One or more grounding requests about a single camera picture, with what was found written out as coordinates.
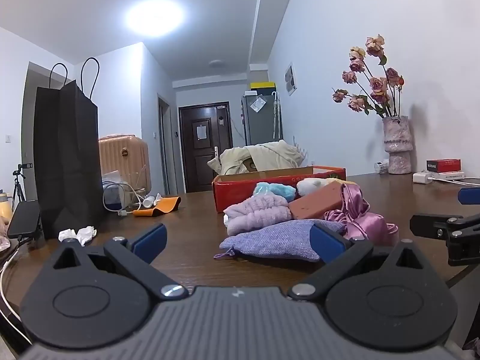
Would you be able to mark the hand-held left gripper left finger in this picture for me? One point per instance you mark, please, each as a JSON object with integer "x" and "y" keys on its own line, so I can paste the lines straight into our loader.
{"x": 152, "y": 242}

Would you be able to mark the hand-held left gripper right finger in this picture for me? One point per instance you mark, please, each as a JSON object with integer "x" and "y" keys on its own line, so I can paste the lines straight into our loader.
{"x": 326, "y": 242}

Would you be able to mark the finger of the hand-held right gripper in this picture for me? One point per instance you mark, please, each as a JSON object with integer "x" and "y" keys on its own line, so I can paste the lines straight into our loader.
{"x": 427, "y": 225}
{"x": 470, "y": 195}

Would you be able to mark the brick red sponge block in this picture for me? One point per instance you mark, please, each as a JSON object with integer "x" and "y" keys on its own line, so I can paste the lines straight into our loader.
{"x": 315, "y": 200}

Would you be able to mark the pink satin cloth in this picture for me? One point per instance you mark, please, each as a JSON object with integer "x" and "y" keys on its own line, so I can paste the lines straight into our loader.
{"x": 360, "y": 210}

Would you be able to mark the purple linen pouch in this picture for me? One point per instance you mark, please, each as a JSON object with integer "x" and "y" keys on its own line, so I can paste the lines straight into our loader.
{"x": 273, "y": 238}

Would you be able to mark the white and yellow plush toy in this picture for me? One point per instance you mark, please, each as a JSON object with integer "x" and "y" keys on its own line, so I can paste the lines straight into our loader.
{"x": 309, "y": 184}

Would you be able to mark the blue fluffy cloth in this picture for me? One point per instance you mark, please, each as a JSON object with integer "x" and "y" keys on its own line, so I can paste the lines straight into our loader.
{"x": 279, "y": 190}

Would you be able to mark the lavender fluffy towel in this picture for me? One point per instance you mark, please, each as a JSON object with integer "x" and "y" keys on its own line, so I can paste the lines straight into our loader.
{"x": 255, "y": 212}

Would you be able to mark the red cardboard box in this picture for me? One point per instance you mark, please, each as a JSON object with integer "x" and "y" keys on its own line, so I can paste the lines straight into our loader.
{"x": 232, "y": 191}

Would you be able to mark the white power strip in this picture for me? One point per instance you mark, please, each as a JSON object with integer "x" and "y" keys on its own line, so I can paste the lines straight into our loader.
{"x": 450, "y": 176}

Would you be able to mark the small red box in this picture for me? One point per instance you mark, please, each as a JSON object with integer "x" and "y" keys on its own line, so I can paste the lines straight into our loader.
{"x": 443, "y": 165}

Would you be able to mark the small white bottle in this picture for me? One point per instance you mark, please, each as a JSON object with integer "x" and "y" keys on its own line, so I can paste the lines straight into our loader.
{"x": 150, "y": 200}

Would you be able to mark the white power adapter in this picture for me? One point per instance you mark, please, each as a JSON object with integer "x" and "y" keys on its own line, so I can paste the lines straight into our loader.
{"x": 422, "y": 178}

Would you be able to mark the clear glass jar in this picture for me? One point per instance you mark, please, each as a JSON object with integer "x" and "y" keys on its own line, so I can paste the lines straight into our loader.
{"x": 135, "y": 187}

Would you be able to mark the clear plastic bag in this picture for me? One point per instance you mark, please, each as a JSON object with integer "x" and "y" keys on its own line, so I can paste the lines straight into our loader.
{"x": 111, "y": 177}

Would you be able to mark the pink textured vase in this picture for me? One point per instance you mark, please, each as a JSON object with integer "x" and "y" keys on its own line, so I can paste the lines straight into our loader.
{"x": 397, "y": 146}

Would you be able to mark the pink ribbed suitcase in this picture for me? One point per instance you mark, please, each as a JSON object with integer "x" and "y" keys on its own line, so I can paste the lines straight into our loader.
{"x": 123, "y": 150}

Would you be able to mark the grey inner door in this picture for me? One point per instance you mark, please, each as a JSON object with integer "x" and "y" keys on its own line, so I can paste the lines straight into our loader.
{"x": 167, "y": 146}

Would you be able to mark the dark brown entrance door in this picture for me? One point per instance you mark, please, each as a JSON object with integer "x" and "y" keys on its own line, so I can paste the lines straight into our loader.
{"x": 204, "y": 157}

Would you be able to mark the beige coat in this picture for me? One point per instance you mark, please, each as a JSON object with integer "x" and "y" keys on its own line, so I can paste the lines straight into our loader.
{"x": 273, "y": 155}

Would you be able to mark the brown cardboard box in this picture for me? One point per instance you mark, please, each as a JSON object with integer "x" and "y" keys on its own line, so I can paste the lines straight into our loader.
{"x": 250, "y": 165}

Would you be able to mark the white paper notice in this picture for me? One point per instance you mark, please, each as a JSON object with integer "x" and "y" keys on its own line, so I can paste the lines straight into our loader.
{"x": 201, "y": 132}

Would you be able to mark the black paper shopping bag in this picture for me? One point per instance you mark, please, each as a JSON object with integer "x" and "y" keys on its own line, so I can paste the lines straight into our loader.
{"x": 63, "y": 157}

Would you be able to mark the black phone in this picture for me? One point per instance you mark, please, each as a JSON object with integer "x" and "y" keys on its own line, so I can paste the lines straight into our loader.
{"x": 23, "y": 217}

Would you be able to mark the white folded umbrella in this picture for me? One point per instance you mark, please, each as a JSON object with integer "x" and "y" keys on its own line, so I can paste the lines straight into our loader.
{"x": 276, "y": 116}

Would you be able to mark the grey refrigerator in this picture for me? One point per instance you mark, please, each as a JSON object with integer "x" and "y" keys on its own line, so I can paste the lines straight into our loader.
{"x": 258, "y": 123}

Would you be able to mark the dried pink roses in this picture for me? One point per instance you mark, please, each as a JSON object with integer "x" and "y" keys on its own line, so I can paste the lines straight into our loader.
{"x": 377, "y": 84}

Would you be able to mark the black tripod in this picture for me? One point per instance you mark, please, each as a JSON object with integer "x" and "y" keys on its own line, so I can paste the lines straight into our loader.
{"x": 18, "y": 180}

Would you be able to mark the beige cup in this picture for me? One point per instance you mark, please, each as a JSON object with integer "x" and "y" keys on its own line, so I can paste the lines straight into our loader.
{"x": 5, "y": 204}

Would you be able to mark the yellow box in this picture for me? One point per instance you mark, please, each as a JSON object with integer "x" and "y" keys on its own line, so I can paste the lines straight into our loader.
{"x": 263, "y": 86}

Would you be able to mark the small ceiling lamp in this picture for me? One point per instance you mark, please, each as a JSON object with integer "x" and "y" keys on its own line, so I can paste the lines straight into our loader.
{"x": 218, "y": 63}

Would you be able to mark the round ceiling light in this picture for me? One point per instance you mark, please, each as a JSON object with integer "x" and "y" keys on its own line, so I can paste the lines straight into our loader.
{"x": 154, "y": 18}

